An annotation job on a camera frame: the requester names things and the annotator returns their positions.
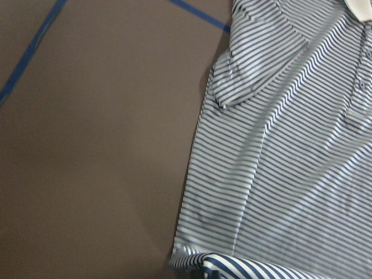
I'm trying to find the blue white striped polo shirt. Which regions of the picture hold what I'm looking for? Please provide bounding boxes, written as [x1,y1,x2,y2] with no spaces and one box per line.
[170,1,371,278]

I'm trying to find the blue tape grid lines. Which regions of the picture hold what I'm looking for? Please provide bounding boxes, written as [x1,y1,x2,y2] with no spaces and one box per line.
[1,0,231,106]

